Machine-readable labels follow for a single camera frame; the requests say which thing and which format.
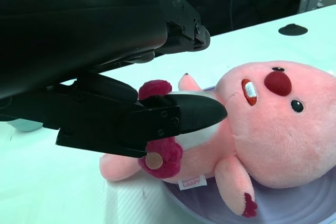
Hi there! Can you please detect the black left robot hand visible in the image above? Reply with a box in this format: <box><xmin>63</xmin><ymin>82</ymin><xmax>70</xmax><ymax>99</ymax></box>
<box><xmin>0</xmin><ymin>0</ymin><xmax>228</xmax><ymax>159</ymax></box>

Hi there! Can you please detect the pink plush doll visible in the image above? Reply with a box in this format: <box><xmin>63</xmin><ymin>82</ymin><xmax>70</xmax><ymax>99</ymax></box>
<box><xmin>99</xmin><ymin>61</ymin><xmax>336</xmax><ymax>218</ymax></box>

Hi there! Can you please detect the purple plastic plate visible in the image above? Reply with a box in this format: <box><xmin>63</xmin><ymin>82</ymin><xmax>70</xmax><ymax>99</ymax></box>
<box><xmin>161</xmin><ymin>84</ymin><xmax>336</xmax><ymax>224</ymax></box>

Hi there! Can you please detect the thin black cable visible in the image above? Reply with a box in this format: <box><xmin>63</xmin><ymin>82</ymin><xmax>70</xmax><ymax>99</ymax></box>
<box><xmin>225</xmin><ymin>0</ymin><xmax>236</xmax><ymax>30</ymax></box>

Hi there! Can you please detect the black round cable grommet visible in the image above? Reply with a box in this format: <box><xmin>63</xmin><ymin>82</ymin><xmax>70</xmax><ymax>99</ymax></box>
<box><xmin>278</xmin><ymin>24</ymin><xmax>308</xmax><ymax>36</ymax></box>

